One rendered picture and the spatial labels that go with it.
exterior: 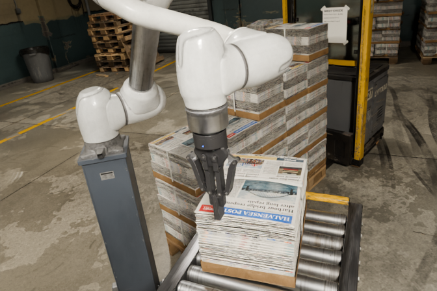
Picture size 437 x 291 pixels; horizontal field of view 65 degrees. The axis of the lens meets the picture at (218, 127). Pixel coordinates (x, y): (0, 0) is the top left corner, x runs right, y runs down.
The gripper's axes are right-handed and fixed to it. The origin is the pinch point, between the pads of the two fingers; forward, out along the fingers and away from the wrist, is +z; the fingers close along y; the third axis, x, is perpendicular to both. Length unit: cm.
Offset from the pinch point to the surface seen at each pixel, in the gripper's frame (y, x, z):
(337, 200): -23, -54, 32
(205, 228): 9.6, -8.2, 16.2
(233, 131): 40, -106, 31
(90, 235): 152, -80, 114
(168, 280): 21.3, -1.4, 33.3
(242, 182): 3.8, -26.1, 10.5
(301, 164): -11.9, -41.5, 10.3
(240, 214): -1.1, -10.2, 10.1
